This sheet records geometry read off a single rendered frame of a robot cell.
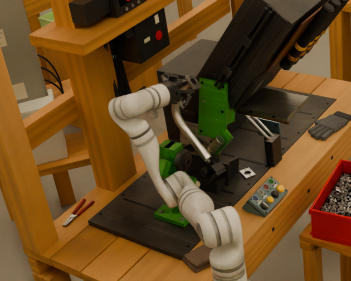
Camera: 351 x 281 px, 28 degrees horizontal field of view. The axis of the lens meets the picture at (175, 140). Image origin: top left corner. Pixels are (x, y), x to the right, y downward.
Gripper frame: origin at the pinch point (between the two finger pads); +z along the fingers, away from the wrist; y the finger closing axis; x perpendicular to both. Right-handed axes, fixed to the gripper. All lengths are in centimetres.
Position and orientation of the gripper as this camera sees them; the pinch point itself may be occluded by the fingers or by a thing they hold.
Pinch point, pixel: (187, 86)
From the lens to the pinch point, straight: 232.1
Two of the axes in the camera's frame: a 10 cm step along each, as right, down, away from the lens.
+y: -5.3, -8.3, 1.5
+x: -5.9, 4.9, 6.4
